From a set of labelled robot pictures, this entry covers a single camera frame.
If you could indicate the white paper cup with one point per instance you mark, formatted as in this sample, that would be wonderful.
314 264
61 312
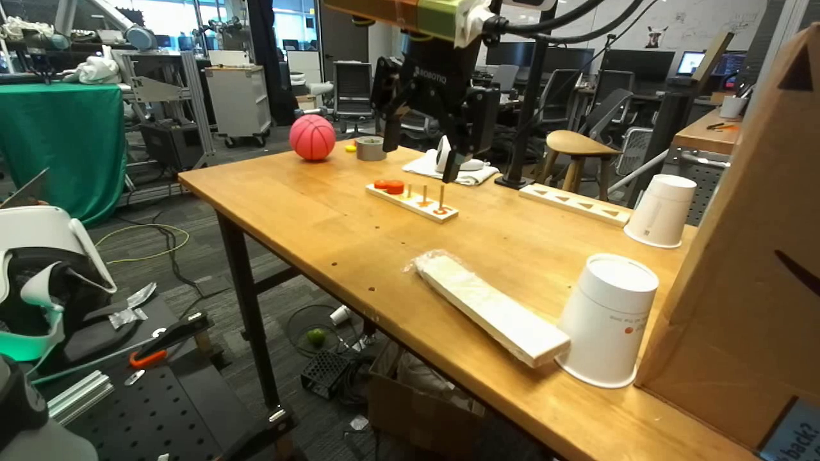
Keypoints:
607 321
663 211

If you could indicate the white wooden block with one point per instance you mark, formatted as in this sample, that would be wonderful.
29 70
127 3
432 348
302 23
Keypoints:
523 333

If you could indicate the orange disc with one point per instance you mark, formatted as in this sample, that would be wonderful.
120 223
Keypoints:
391 186

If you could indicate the wooden stool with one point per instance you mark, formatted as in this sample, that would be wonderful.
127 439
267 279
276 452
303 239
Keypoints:
578 150

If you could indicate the white paper cup near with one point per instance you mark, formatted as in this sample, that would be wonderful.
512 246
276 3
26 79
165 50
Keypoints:
607 321

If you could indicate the black camera stand pole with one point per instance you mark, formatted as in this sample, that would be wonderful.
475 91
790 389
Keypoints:
514 172

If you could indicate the wooden peg rack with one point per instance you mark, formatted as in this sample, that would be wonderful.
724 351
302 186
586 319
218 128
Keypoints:
418 201

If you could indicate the wooden table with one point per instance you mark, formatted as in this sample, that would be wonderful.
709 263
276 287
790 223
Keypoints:
357 229

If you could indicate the white paper cup far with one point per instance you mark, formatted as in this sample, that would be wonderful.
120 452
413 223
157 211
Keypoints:
663 211

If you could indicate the white VR headset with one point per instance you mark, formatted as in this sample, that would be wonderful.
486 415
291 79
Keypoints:
43 227

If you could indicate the grey tape roll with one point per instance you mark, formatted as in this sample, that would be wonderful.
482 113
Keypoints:
370 150

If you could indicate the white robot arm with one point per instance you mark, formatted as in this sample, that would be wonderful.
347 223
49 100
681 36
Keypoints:
464 22

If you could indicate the pink ball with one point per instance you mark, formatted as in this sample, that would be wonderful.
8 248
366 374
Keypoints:
312 136

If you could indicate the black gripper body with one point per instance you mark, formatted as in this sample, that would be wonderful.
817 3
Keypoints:
436 79

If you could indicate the green cloth table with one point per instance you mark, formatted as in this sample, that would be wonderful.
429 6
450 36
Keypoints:
71 132

